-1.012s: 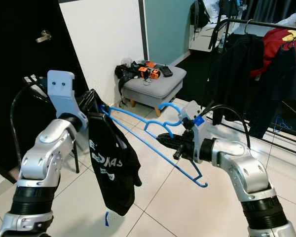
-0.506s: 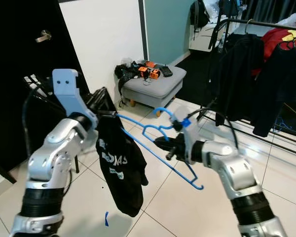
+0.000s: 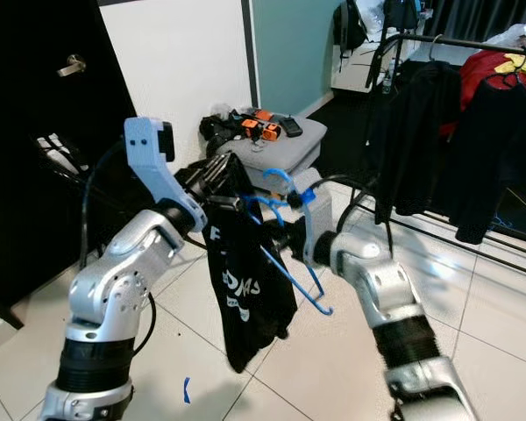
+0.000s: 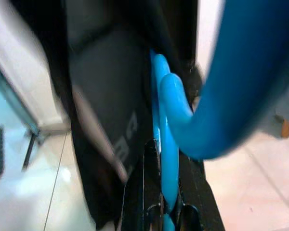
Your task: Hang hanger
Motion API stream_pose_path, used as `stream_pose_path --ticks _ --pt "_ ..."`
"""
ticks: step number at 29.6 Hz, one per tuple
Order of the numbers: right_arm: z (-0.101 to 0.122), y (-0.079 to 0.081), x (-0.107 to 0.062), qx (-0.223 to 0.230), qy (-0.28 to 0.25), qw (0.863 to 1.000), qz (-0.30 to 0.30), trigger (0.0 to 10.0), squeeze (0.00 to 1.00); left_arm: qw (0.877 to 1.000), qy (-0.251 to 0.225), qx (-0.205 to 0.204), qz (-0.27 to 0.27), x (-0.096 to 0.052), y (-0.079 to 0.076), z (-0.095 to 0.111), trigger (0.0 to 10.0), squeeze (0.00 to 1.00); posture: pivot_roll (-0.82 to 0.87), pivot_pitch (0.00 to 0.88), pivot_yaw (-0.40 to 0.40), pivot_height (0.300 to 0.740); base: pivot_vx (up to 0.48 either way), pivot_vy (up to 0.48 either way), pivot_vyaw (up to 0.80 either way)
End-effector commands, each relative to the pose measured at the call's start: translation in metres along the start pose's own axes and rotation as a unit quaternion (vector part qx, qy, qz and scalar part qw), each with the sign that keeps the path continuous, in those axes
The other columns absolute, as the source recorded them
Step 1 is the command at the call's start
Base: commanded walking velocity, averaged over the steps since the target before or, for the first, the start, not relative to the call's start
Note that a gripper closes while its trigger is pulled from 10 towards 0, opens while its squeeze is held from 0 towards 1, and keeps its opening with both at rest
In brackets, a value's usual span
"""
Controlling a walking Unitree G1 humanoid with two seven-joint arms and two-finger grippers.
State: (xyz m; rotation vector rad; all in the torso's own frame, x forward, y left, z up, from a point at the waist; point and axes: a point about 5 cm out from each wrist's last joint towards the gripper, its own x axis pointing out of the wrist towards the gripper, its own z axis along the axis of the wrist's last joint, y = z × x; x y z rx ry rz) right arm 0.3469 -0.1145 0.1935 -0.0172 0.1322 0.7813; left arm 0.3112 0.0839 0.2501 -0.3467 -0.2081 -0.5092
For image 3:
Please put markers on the black shirt with white lettering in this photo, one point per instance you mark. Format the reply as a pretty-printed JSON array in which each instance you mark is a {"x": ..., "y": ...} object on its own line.
[{"x": 250, "y": 289}]

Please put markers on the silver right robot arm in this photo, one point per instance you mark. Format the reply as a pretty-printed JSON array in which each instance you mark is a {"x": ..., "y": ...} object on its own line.
[{"x": 386, "y": 289}]

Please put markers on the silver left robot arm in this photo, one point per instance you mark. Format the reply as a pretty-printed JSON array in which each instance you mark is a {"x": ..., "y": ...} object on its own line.
[{"x": 114, "y": 289}]

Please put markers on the grey clothes hanger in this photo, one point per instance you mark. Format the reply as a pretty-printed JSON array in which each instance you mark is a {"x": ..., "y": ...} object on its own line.
[{"x": 438, "y": 48}]

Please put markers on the orange black device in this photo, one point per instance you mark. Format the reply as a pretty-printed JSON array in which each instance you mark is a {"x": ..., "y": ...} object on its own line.
[
  {"x": 261, "y": 115},
  {"x": 270, "y": 132}
]

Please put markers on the grey cushioned ottoman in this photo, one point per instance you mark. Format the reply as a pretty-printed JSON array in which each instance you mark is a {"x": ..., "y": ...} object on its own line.
[{"x": 285, "y": 153}]

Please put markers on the black phone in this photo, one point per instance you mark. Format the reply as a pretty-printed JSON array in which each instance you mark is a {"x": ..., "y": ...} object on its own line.
[{"x": 289, "y": 125}]

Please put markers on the black folding chair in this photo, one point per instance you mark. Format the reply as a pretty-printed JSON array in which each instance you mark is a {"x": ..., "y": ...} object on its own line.
[{"x": 74, "y": 189}]

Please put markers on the black door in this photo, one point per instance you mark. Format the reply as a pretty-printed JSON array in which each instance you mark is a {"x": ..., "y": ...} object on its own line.
[{"x": 35, "y": 175}]

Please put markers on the white shelf unit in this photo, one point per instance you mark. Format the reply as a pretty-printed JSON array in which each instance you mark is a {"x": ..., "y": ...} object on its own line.
[{"x": 359, "y": 70}]

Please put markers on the blue tape strip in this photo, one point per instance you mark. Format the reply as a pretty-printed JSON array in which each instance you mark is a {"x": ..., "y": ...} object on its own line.
[{"x": 187, "y": 390}]

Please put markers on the black backpack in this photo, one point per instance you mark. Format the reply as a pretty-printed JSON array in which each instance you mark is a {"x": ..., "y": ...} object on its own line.
[{"x": 349, "y": 26}]

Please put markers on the red shirt with yellow print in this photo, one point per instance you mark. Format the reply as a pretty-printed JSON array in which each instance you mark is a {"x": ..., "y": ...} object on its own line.
[{"x": 473, "y": 70}]

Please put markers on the black metal clothes rack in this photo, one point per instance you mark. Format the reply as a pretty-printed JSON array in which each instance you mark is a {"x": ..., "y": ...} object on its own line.
[{"x": 465, "y": 44}]

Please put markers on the dark pleated curtain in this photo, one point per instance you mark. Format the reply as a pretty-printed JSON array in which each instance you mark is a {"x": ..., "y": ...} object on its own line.
[{"x": 491, "y": 10}]

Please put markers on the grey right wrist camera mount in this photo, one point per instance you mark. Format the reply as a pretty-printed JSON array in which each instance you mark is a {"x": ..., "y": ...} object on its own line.
[{"x": 316, "y": 224}]

